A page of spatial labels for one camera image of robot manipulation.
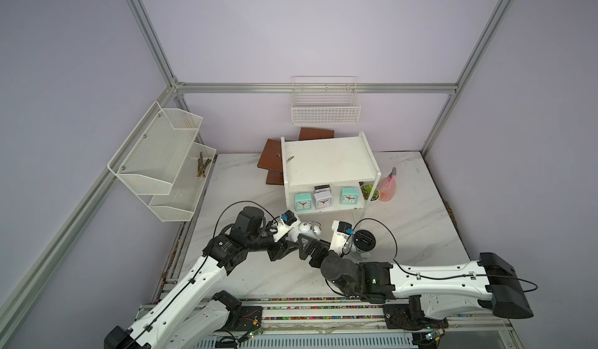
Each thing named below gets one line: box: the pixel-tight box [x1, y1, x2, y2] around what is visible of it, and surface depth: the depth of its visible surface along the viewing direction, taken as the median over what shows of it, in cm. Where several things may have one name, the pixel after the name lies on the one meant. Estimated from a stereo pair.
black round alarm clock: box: [353, 229, 377, 252], surface depth 89 cm
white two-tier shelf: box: [280, 131, 382, 219], surface depth 78 cm
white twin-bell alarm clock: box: [288, 220, 323, 242], surface depth 71 cm
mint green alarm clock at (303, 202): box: [294, 193, 313, 212], surface depth 81 cm
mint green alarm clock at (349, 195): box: [339, 186, 359, 205], surface depth 82 cm
